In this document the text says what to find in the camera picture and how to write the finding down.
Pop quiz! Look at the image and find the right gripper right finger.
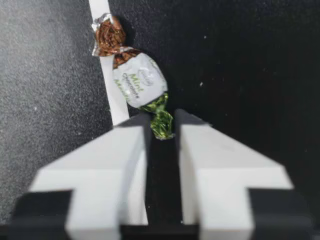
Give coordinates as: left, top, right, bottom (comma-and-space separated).
173, 108, 316, 240

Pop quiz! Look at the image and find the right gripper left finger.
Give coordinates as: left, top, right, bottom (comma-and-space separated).
7, 112, 153, 240

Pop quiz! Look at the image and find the candy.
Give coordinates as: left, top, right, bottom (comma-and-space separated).
90, 13, 176, 141

